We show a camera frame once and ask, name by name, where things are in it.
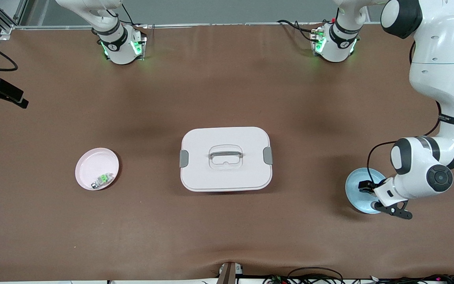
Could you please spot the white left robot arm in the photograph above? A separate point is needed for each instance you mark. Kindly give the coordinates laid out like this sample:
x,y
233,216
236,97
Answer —
x,y
440,59

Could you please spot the brown table mat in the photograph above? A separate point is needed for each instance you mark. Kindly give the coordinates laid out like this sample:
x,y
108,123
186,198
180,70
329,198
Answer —
x,y
227,79

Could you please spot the pink round plate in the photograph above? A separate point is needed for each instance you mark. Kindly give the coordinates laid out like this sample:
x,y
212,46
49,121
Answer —
x,y
93,165

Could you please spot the grey camera stand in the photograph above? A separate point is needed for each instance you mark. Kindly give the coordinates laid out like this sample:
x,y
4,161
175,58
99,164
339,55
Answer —
x,y
229,273

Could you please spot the light blue round plate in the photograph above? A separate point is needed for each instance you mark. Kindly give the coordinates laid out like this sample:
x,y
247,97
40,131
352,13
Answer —
x,y
355,197

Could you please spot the white lidded box grey latches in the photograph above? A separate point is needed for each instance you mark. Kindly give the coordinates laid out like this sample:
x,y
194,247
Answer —
x,y
227,177

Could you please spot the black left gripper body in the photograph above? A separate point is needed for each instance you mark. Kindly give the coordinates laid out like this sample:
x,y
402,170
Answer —
x,y
369,187

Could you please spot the green and grey switch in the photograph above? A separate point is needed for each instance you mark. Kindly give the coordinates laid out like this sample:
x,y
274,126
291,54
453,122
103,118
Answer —
x,y
103,180

